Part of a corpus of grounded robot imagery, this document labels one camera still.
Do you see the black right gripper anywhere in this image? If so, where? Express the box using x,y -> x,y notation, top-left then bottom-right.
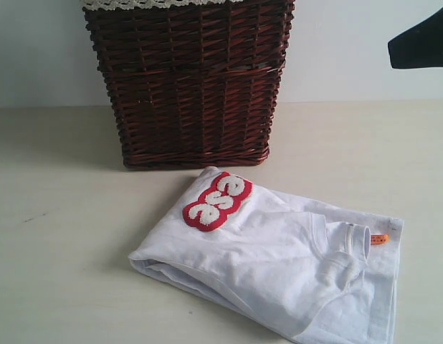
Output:
388,7 -> 443,70

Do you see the white t-shirt red lettering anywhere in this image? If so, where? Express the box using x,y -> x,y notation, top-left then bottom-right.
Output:
129,167 -> 404,343

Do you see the dark red wicker basket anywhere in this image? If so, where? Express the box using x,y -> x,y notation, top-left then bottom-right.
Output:
82,0 -> 295,170

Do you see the grey lace-trimmed basket liner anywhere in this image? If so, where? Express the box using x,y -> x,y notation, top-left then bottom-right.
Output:
80,0 -> 242,11

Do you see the orange perforated tag loop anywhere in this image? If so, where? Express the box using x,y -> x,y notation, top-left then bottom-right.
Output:
370,234 -> 389,246

